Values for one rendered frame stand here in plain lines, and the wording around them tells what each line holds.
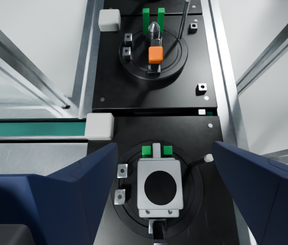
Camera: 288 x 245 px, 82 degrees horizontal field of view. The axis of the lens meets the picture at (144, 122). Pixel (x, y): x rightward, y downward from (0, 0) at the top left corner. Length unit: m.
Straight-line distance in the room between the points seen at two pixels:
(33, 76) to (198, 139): 0.28
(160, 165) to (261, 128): 0.36
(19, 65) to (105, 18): 0.23
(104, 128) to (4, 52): 0.16
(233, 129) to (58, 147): 0.35
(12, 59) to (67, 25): 0.42
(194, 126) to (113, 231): 0.21
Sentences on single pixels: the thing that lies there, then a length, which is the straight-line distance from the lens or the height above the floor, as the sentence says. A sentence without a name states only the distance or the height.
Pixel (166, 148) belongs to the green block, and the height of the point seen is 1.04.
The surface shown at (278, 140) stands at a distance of 0.51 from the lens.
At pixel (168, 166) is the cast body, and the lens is 0.17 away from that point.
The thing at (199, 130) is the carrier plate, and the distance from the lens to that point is 0.31.
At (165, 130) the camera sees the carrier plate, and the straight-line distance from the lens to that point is 0.30.
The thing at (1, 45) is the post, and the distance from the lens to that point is 0.27.
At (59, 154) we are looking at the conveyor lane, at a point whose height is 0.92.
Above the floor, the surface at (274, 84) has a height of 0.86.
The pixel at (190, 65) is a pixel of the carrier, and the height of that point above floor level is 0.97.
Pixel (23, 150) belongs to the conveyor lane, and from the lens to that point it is 0.43.
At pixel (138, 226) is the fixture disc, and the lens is 0.27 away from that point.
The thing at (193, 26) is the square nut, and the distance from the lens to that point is 0.44.
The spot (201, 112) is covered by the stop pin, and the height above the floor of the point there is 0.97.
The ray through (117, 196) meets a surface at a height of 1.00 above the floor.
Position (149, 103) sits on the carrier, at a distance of 0.32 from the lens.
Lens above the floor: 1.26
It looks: 71 degrees down
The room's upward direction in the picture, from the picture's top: 5 degrees counter-clockwise
